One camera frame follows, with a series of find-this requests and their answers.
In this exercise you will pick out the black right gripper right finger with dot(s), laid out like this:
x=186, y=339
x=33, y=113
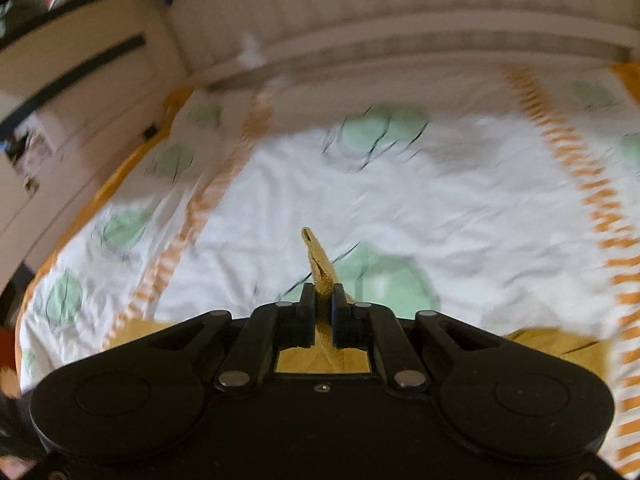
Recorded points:
x=375, y=329

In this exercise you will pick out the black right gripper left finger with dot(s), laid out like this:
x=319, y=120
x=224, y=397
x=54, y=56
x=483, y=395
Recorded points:
x=270, y=329

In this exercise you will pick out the mustard yellow knit sweater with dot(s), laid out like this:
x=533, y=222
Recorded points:
x=323, y=358

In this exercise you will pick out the white leaf-print duvet cover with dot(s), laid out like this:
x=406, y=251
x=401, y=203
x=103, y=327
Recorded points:
x=492, y=409

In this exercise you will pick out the beige wooden bed frame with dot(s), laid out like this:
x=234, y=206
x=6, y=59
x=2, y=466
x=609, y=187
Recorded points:
x=94, y=73

